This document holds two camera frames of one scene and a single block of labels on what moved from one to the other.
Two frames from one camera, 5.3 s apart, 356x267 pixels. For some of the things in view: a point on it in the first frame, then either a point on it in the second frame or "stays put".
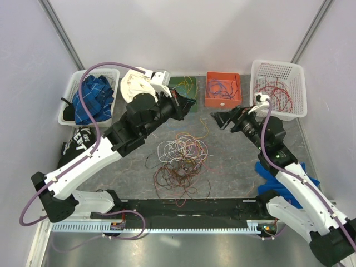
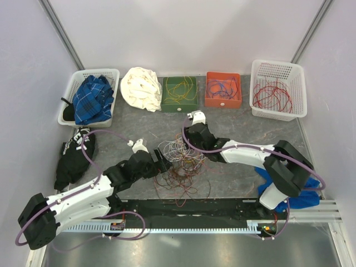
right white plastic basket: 284,83 stays put
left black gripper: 181,105 -> 162,165
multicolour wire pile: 181,173 stays put
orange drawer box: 222,89 stays put
